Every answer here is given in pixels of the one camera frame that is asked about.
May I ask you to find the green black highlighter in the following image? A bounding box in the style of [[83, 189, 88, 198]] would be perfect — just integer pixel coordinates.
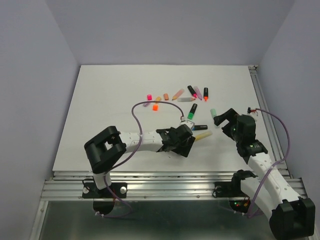
[[187, 103, 198, 120]]

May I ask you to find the orange black highlighter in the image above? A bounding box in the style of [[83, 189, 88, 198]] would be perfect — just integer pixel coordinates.
[[203, 87, 209, 102]]

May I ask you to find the clear orange-tip highlighter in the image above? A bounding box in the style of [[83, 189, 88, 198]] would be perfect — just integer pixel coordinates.
[[177, 97, 196, 103]]

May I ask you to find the pastel lilac highlighter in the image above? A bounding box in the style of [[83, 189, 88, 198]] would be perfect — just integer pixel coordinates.
[[193, 86, 203, 100]]

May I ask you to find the bright orange pen cap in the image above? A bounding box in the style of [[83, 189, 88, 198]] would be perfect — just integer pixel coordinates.
[[152, 104, 159, 111]]

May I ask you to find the pink black highlighter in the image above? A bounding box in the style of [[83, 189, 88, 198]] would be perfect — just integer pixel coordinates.
[[187, 85, 198, 99]]

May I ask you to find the pastel orange pen cap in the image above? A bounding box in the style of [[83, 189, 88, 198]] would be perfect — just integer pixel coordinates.
[[155, 96, 162, 103]]

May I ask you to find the pastel orange highlighter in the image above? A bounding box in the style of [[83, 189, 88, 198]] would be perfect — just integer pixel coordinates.
[[172, 88, 185, 101]]

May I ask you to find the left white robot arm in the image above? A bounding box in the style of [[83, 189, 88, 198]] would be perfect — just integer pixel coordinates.
[[84, 120, 196, 197]]

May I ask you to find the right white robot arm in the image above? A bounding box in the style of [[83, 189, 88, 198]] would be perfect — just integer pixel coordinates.
[[212, 108, 316, 240]]

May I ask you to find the pastel green highlighter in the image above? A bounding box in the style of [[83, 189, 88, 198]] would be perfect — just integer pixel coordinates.
[[210, 108, 219, 129]]

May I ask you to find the pastel yellow highlighter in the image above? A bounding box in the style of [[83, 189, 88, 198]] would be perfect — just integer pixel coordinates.
[[195, 131, 213, 142]]

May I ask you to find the blue black highlighter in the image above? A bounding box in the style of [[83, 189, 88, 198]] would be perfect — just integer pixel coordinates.
[[192, 125, 208, 131]]

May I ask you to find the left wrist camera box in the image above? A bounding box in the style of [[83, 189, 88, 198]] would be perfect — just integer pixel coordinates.
[[179, 119, 195, 130]]

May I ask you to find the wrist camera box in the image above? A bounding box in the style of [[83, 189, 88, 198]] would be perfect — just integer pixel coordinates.
[[179, 119, 195, 130], [246, 107, 259, 122]]

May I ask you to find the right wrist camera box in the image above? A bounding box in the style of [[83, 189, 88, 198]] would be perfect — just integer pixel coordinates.
[[246, 107, 259, 122]]

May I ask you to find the aluminium right rail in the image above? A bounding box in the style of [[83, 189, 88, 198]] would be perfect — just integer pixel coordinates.
[[248, 65, 291, 179]]

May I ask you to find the aluminium rail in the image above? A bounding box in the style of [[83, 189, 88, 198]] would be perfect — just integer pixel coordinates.
[[248, 65, 291, 179], [41, 171, 308, 201]]

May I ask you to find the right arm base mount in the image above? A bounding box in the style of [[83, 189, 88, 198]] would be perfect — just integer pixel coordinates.
[[212, 169, 257, 214]]

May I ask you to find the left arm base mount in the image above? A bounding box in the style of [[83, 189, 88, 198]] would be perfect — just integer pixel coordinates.
[[81, 178, 133, 219]]

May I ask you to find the aluminium front rail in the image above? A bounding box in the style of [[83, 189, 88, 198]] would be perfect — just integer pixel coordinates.
[[41, 171, 308, 201]]

